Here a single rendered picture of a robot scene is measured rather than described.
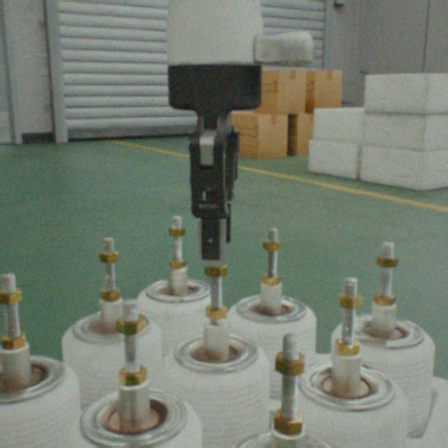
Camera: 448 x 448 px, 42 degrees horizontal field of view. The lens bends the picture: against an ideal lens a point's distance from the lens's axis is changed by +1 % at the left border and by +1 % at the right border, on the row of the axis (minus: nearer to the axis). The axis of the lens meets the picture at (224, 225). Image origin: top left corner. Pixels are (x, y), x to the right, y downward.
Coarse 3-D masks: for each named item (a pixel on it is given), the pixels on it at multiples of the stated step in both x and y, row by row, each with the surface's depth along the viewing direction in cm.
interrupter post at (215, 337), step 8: (208, 320) 51; (224, 320) 51; (208, 328) 50; (216, 328) 50; (224, 328) 50; (208, 336) 50; (216, 336) 50; (224, 336) 50; (208, 344) 50; (216, 344) 50; (224, 344) 50; (208, 352) 50; (216, 352) 50; (224, 352) 51
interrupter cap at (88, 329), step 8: (80, 320) 58; (88, 320) 58; (96, 320) 58; (72, 328) 56; (80, 328) 56; (88, 328) 56; (96, 328) 57; (80, 336) 54; (88, 336) 54; (96, 336) 54; (104, 336) 54; (112, 336) 54; (120, 336) 54; (96, 344) 53
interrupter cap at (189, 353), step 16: (192, 336) 54; (240, 336) 54; (176, 352) 51; (192, 352) 51; (240, 352) 51; (256, 352) 51; (192, 368) 48; (208, 368) 48; (224, 368) 48; (240, 368) 48
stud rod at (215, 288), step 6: (210, 282) 50; (216, 282) 49; (210, 288) 50; (216, 288) 50; (210, 294) 50; (216, 294) 50; (216, 300) 50; (210, 306) 50; (216, 306) 50; (216, 324) 50
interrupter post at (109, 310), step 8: (104, 304) 55; (112, 304) 55; (120, 304) 56; (104, 312) 56; (112, 312) 55; (120, 312) 56; (104, 320) 56; (112, 320) 56; (104, 328) 56; (112, 328) 56
